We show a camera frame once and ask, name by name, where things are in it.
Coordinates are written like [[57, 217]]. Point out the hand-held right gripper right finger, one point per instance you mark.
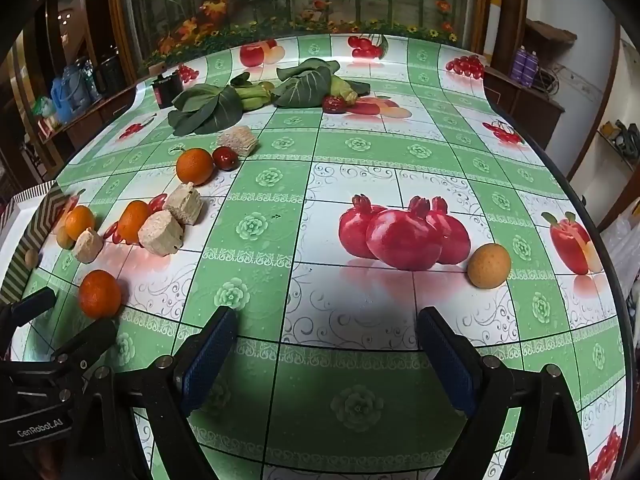
[[445, 365]]

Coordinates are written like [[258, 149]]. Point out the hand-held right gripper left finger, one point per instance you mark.
[[210, 355]]

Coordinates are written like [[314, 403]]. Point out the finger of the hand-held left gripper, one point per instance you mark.
[[30, 305], [95, 339]]

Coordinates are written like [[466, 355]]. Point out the chevron patterned box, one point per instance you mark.
[[37, 230]]

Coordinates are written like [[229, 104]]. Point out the beige fibrous chunk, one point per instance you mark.
[[161, 234], [89, 245], [184, 203], [237, 141]]

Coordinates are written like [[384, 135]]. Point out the orange with stem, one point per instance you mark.
[[195, 166]]

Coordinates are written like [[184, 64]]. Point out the tan round fruit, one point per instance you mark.
[[489, 265]]

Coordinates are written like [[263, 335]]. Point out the wooden cabinet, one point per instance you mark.
[[85, 125]]

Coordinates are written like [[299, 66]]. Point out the red jujube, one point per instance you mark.
[[226, 158], [333, 104]]

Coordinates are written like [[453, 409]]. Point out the green fruit print tablecloth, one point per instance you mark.
[[350, 160]]

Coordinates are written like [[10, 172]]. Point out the dark pot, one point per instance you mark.
[[111, 74]]

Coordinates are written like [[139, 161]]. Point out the green bok choy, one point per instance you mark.
[[305, 87], [205, 107]]

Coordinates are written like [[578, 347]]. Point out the black canister red label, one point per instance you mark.
[[167, 89]]

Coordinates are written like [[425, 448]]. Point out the purple bottle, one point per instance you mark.
[[521, 62], [532, 65]]

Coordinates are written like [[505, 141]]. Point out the wooden wall shelf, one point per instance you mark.
[[530, 100]]

